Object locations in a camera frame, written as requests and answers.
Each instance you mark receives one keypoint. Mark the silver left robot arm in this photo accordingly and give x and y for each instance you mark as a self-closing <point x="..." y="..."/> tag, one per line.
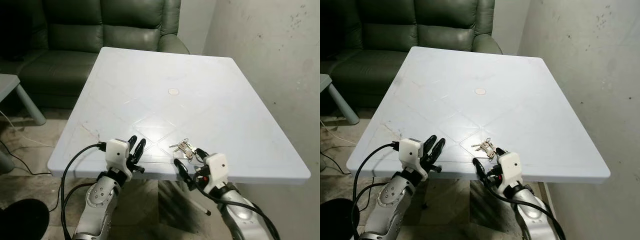
<point x="390" y="200"/>
<point x="97" y="200"/>

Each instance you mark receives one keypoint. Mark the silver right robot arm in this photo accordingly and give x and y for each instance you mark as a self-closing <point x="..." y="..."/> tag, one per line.
<point x="241" y="212"/>
<point x="531" y="216"/>

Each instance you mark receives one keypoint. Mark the silver bunch of keys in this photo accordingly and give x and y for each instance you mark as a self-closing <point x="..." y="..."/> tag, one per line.
<point x="184" y="147"/>
<point x="486" y="147"/>

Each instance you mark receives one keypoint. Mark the round beige table cap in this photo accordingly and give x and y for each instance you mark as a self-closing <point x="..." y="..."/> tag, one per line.
<point x="480" y="91"/>
<point x="173" y="91"/>

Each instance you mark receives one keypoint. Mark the white plastic square table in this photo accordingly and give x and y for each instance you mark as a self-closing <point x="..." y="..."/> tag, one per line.
<point x="200" y="75"/>
<point x="500" y="70"/>

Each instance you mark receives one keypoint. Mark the small grey side table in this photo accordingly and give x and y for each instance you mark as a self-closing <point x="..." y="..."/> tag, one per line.
<point x="345" y="107"/>
<point x="7" y="82"/>

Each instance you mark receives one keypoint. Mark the black round object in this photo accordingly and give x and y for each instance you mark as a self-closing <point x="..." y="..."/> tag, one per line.
<point x="22" y="222"/>
<point x="335" y="222"/>

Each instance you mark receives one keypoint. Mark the dark green leather sofa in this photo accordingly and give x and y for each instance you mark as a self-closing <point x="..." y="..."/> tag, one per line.
<point x="75" y="30"/>
<point x="400" y="30"/>

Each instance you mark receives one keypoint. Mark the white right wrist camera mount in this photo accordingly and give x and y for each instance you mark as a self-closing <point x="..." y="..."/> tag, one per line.
<point x="510" y="165"/>
<point x="217" y="167"/>

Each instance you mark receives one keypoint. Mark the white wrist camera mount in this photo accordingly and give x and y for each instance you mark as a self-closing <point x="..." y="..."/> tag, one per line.
<point x="117" y="152"/>
<point x="510" y="165"/>
<point x="411" y="150"/>
<point x="217" y="167"/>

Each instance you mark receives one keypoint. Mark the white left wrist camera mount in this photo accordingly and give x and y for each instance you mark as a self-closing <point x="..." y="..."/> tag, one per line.
<point x="117" y="152"/>
<point x="411" y="150"/>

